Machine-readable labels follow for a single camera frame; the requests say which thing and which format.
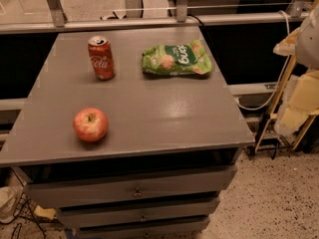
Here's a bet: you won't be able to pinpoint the bottom grey drawer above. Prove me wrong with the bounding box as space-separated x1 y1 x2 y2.
77 216 209 239

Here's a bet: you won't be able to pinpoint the green chip bag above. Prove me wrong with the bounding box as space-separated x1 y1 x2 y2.
142 40 212 76

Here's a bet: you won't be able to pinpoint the red apple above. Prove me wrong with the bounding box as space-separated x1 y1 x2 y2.
73 108 109 142

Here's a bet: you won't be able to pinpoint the white cloth on floor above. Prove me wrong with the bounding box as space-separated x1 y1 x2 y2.
0 186 22 223

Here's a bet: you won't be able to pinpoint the middle grey drawer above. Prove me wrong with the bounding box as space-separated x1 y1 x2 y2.
58 197 220 228

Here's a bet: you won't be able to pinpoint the yellow wooden stand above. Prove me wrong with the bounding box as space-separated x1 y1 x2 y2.
247 56 319 157

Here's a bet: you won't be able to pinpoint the black floor cables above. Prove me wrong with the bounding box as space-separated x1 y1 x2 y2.
0 169 48 239

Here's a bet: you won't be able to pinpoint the yellow foam block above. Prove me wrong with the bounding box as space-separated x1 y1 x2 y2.
34 205 56 220

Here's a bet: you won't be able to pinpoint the white cable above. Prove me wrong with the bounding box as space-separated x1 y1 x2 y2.
236 9 292 112

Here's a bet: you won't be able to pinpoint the grey drawer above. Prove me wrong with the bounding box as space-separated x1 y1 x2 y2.
25 165 237 208
58 197 220 228
77 216 209 239

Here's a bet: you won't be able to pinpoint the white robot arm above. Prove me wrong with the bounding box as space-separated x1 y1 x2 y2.
273 5 319 134

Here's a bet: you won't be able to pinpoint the top grey drawer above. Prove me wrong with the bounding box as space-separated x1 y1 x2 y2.
25 165 237 208

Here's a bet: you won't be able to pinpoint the metal railing frame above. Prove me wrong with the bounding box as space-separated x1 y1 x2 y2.
0 0 318 34

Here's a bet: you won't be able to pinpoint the red coke can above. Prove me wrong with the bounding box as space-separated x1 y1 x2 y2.
88 36 116 81

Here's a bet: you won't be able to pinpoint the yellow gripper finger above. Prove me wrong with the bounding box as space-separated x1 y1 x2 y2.
278 71 319 130
273 28 299 56

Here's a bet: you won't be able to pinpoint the grey drawer cabinet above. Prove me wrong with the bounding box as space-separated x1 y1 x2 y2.
0 26 256 239

